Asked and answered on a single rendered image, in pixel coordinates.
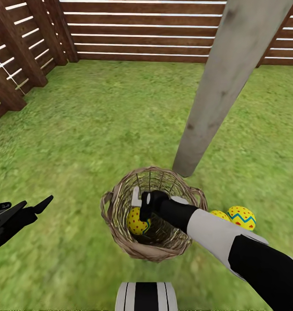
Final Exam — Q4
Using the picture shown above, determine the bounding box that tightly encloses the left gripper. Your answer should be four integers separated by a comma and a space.
0, 196, 54, 246

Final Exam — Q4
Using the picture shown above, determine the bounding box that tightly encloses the wicker basket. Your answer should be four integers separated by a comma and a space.
100, 166, 208, 264

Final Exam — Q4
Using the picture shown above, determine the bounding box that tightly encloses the easter egg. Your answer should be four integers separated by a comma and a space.
210, 210, 230, 221
127, 206, 152, 237
227, 206, 256, 232

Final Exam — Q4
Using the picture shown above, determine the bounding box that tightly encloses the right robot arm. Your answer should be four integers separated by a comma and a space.
130, 185, 293, 311

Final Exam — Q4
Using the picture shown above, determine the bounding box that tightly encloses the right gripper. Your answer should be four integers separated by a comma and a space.
139, 192, 152, 222

